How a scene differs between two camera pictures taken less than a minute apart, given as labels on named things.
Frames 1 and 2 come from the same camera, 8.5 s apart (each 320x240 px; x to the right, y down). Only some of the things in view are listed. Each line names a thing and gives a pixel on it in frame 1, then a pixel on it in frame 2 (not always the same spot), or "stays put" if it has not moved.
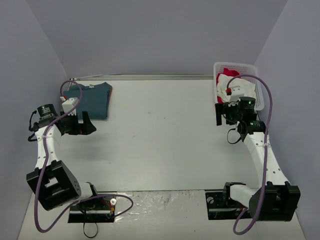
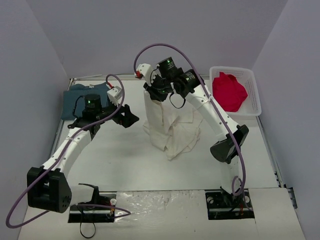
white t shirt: x=248 y=87 to x=174 y=131
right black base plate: x=220 y=206 stays put
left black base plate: x=100 y=209 stays put
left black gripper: x=78 y=126 to x=122 y=115
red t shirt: x=226 y=71 to x=229 y=92
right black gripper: x=220 y=114 to x=152 y=91
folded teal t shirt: x=95 y=100 stays put
